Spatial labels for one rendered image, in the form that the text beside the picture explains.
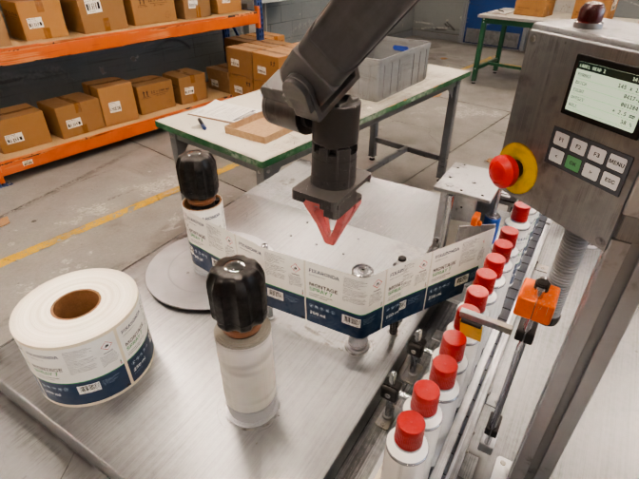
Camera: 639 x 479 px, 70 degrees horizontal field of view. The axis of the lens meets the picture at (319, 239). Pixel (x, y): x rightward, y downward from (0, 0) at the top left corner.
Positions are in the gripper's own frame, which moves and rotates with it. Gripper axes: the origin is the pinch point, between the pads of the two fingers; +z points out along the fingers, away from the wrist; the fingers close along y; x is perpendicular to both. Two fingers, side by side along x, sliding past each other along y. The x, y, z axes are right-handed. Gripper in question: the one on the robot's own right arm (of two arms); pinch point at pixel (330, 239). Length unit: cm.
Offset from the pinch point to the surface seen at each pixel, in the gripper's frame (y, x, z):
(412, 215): -72, -11, 36
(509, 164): -3.9, 19.9, -15.1
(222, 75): -313, -307, 90
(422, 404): 10.1, 19.4, 11.3
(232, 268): 11.1, -8.6, 1.8
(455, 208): -37.9, 8.3, 10.8
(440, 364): 3.8, 19.3, 10.4
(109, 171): -148, -282, 126
